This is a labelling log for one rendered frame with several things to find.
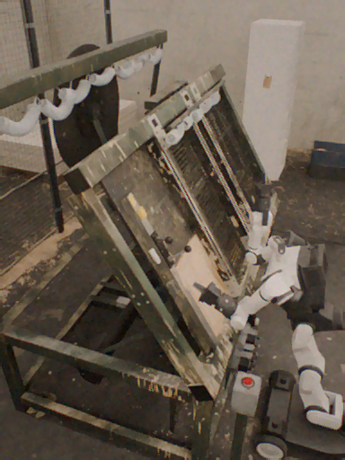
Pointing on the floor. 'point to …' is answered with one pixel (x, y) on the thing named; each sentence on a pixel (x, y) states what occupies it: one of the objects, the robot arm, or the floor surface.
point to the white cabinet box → (271, 88)
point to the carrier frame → (106, 365)
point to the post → (239, 436)
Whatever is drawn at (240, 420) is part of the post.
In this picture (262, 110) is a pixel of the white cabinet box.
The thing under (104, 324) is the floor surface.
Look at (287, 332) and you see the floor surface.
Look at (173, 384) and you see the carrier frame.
